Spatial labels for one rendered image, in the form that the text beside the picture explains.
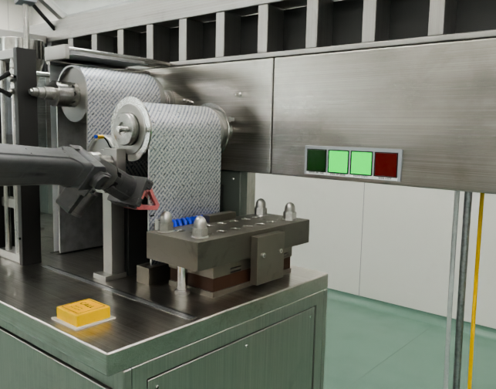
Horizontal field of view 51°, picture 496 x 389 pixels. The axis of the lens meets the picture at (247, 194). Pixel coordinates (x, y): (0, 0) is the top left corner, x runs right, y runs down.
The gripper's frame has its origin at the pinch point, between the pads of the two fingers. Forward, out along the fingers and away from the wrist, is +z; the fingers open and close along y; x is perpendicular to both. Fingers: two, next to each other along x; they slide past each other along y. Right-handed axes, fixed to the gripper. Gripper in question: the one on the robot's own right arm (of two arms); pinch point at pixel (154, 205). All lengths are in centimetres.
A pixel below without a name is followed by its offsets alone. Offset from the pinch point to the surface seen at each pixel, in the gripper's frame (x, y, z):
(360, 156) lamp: 25.9, 35.7, 19.7
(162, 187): 4.6, 0.2, -0.3
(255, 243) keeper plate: -0.7, 21.5, 12.7
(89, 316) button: -26.8, 13.4, -14.9
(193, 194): 7.4, 0.3, 9.5
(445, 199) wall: 109, -23, 242
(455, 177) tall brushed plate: 24, 57, 22
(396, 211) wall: 98, -56, 248
